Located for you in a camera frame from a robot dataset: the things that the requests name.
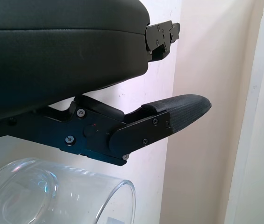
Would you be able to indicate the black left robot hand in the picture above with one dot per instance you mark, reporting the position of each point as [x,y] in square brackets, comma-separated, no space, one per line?
[52,70]

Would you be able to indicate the clear glass cup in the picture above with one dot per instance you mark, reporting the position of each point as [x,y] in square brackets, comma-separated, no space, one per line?
[59,196]

